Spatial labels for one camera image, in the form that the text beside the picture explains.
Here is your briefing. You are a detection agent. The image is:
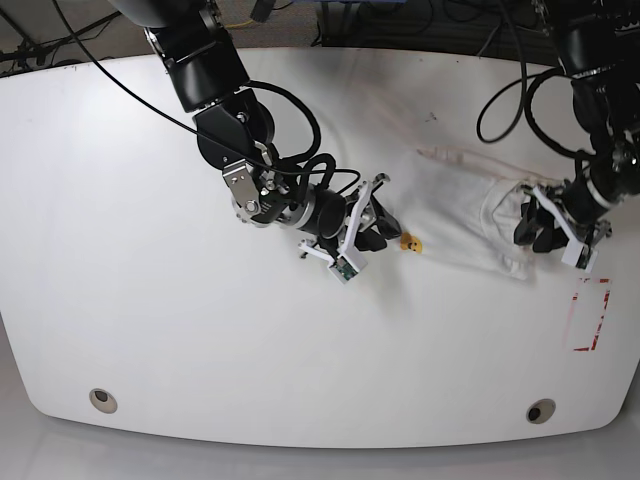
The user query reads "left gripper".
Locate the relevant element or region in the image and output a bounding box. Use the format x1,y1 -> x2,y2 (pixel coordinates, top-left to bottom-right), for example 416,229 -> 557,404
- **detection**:
513,179 -> 613,254

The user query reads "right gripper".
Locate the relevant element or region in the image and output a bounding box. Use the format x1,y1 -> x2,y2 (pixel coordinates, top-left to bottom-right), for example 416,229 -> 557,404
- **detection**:
304,187 -> 403,252

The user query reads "white printed T-shirt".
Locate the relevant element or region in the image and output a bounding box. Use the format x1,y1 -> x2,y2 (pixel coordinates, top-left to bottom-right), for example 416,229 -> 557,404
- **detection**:
391,146 -> 560,281

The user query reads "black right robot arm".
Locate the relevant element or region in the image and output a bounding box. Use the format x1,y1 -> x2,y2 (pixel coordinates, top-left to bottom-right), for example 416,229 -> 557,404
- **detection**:
112,1 -> 402,255

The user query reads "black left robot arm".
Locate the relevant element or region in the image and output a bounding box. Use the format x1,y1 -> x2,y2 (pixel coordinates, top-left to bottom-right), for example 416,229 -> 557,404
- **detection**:
524,1 -> 639,246

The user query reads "red tape rectangle marker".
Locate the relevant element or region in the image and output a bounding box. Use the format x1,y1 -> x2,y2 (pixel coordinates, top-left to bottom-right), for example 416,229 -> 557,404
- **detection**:
566,277 -> 612,352

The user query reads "right table grommet hole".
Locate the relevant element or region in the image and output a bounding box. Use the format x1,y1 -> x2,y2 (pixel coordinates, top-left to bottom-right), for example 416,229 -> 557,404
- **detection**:
526,398 -> 556,425

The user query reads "table grommet hole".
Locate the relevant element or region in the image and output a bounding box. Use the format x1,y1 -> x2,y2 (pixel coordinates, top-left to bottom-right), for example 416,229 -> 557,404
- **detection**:
526,398 -> 556,425
89,389 -> 118,414

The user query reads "left table grommet hole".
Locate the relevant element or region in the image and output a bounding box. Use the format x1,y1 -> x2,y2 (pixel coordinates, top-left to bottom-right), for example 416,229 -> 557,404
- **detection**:
89,389 -> 118,414

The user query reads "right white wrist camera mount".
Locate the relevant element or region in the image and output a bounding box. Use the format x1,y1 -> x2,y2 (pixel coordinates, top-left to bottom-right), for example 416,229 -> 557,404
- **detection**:
295,173 -> 390,284

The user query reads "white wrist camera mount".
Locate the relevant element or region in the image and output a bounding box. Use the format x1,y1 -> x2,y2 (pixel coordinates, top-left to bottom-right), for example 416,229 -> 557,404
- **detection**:
518,184 -> 603,273
295,173 -> 390,284

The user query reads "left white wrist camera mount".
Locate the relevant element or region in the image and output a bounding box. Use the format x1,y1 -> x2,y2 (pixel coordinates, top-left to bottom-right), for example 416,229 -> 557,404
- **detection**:
518,184 -> 603,273

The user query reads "yellow cable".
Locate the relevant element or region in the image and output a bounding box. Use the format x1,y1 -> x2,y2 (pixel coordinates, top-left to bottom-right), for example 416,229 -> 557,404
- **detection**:
224,12 -> 261,31

